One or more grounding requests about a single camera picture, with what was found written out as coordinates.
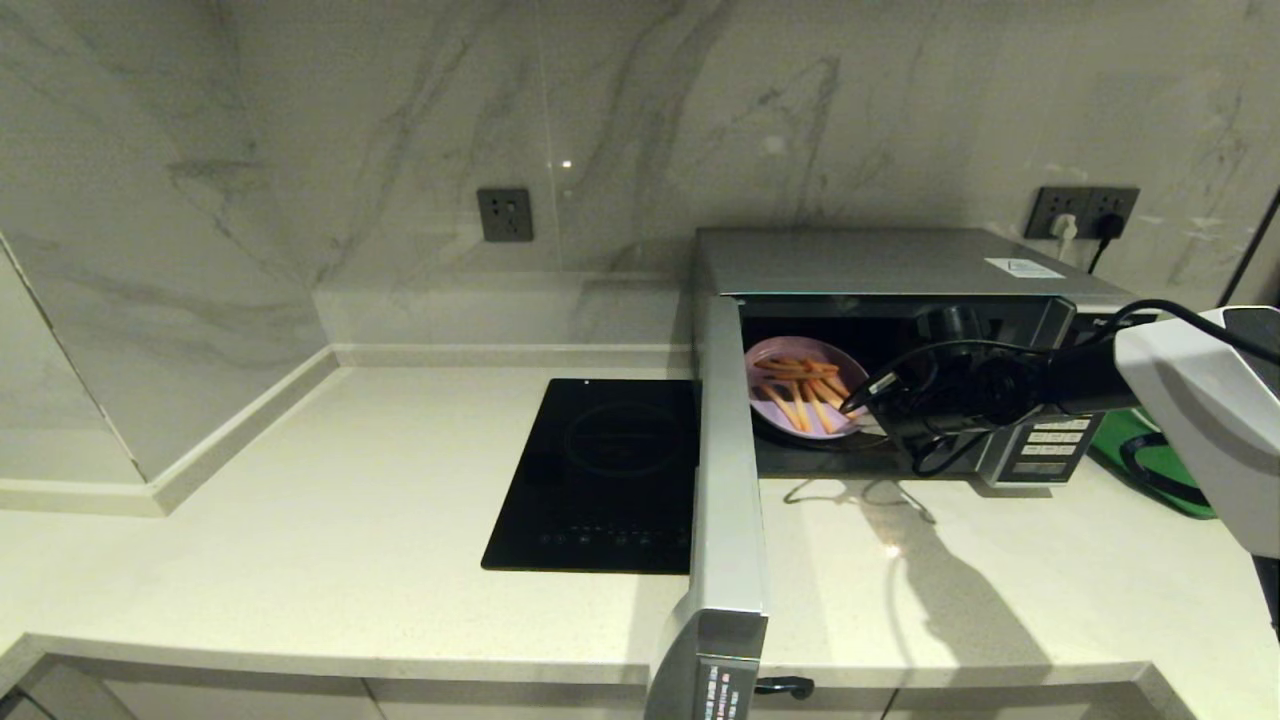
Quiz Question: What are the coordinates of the purple plate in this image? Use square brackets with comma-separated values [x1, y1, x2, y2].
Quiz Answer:
[745, 336, 869, 441]

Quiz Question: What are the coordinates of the microwave door with dark glass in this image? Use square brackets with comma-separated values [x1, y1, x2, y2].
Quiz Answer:
[645, 293, 771, 720]

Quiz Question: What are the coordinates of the silver Panasonic microwave oven body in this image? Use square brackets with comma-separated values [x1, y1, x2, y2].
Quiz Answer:
[692, 226, 1161, 489]

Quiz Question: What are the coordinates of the green plastic tray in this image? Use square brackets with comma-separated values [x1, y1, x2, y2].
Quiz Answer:
[1088, 405, 1236, 521]

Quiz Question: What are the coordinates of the black induction cooktop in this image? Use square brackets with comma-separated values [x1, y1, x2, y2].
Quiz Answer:
[481, 378, 701, 576]

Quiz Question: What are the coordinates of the grey cabinet side panel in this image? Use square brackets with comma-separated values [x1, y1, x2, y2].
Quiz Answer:
[0, 655, 136, 720]

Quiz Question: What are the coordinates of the black braided cable sleeve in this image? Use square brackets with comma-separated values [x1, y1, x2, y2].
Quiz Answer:
[1118, 428, 1219, 509]

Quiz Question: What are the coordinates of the black power plug with cable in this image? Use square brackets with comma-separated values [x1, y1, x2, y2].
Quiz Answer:
[1088, 212, 1123, 276]

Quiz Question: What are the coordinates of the grey double wall socket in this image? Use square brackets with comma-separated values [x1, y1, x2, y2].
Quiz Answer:
[1026, 186, 1141, 241]

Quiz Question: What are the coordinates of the grey single wall socket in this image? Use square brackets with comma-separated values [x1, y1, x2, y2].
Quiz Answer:
[477, 187, 534, 243]

